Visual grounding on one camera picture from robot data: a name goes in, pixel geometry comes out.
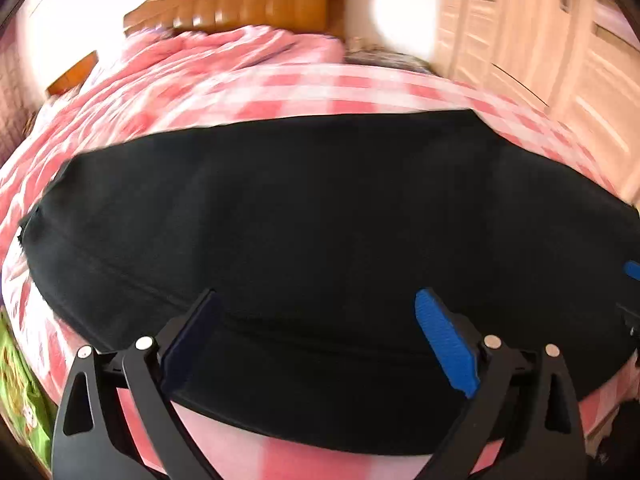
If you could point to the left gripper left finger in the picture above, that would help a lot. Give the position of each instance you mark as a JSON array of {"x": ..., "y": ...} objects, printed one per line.
[{"x": 92, "y": 439}]

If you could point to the pink checkered bed sheet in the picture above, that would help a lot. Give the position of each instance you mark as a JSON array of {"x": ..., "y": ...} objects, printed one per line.
[{"x": 122, "y": 108}]

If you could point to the black pants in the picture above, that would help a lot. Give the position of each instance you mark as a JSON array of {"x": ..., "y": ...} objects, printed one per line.
[{"x": 318, "y": 233}]

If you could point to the pink crumpled quilt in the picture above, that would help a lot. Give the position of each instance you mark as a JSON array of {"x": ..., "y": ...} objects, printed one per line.
[{"x": 218, "y": 52}]

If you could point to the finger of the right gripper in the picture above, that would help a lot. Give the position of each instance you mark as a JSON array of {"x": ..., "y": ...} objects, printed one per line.
[{"x": 632, "y": 269}]

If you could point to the dark patterned pillow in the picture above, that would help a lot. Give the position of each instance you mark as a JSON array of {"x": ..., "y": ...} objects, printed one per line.
[{"x": 386, "y": 58}]

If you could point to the green cartoon blanket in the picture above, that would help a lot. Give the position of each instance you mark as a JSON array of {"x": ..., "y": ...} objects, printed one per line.
[{"x": 25, "y": 408}]

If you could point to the light wooden wardrobe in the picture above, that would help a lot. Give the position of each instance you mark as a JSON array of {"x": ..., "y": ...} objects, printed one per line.
[{"x": 575, "y": 60}]

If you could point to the brown wooden headboard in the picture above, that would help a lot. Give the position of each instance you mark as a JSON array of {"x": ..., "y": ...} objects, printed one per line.
[{"x": 325, "y": 17}]

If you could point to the wooden nightstand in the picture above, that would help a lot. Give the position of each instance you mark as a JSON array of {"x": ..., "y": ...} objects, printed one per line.
[{"x": 74, "y": 76}]

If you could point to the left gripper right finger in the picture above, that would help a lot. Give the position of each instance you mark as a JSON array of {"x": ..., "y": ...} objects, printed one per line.
[{"x": 521, "y": 418}]

